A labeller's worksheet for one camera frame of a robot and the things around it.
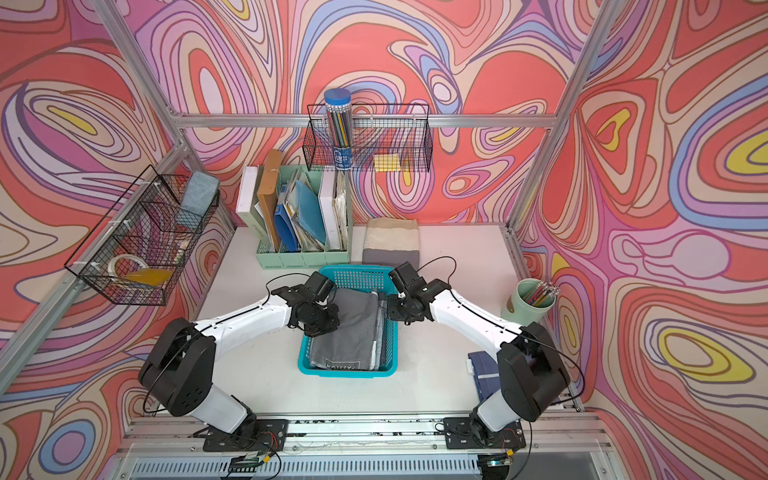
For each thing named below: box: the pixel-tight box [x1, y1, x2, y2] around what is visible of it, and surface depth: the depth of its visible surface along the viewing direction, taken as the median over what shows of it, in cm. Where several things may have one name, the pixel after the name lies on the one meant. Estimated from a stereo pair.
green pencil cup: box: [501, 278, 557, 326], surface depth 84 cm
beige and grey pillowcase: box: [362, 218, 420, 270], surface depth 116 cm
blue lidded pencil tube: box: [324, 88, 353, 171], surface depth 77 cm
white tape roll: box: [108, 254, 149, 278], surface depth 68 cm
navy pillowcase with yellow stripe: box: [468, 351, 501, 401], surface depth 84 cm
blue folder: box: [296, 180, 327, 244], surface depth 101 cm
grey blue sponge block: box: [180, 170, 220, 216], surface depth 83 cm
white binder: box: [318, 170, 342, 251], surface depth 98 cm
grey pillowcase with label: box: [309, 288, 388, 371], surface depth 86 cm
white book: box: [236, 166, 258, 213], surface depth 90 cm
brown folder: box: [257, 149, 282, 252], surface depth 92 cm
